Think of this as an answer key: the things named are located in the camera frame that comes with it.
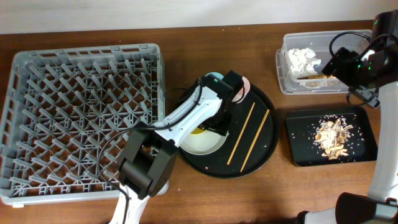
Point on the grey round plate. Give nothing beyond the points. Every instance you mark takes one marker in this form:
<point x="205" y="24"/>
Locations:
<point x="203" y="144"/>

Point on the wooden chopstick left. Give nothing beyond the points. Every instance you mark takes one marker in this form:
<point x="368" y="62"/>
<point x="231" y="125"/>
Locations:
<point x="240" y="134"/>

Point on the white paper napkin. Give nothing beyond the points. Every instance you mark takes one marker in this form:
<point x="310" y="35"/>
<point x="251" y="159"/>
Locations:
<point x="302" y="62"/>

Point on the wooden chopstick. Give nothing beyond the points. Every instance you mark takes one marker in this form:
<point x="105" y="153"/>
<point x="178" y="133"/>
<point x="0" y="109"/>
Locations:
<point x="240" y="134"/>
<point x="255" y="139"/>

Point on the yellow plastic bowl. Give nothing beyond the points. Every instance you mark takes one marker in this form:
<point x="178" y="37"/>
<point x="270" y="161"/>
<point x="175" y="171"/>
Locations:
<point x="198" y="131"/>

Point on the pink plastic cup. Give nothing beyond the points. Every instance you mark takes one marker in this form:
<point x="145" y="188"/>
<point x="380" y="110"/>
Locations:
<point x="242" y="92"/>

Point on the wooden chopstick right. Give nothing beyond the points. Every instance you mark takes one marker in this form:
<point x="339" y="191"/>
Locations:
<point x="255" y="139"/>

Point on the gold snack wrapper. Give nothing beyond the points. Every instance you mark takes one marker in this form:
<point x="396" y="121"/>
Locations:
<point x="315" y="77"/>

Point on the grey plastic dishwasher rack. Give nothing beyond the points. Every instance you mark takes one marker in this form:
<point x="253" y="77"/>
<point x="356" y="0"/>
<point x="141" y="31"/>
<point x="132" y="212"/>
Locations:
<point x="64" y="119"/>

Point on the round black serving tray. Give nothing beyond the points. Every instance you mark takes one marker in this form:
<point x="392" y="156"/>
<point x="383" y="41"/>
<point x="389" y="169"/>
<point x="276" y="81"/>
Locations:
<point x="252" y="138"/>

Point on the light blue plastic cup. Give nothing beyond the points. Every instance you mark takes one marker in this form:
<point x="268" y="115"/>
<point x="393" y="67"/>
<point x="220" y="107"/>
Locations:
<point x="216" y="74"/>

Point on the black rectangular tray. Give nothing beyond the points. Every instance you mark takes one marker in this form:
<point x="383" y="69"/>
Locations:
<point x="303" y="126"/>

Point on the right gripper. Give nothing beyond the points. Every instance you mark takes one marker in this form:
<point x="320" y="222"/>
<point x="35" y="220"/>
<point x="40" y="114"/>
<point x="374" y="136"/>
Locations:
<point x="333" y="64"/>

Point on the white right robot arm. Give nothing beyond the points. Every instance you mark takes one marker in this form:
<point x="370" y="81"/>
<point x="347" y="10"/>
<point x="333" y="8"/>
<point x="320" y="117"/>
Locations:
<point x="375" y="68"/>

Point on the clear plastic waste bin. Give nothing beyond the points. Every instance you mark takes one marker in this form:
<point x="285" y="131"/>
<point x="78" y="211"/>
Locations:
<point x="319" y="43"/>

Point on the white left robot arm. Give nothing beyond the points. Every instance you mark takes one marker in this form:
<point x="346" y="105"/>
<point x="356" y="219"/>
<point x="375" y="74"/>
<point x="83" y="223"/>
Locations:
<point x="201" y="121"/>

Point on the food scraps and rice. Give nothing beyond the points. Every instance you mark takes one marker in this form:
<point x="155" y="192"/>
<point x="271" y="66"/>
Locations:
<point x="332" y="137"/>

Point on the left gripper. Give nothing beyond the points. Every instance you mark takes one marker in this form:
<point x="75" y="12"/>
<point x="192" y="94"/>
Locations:
<point x="216" y="125"/>

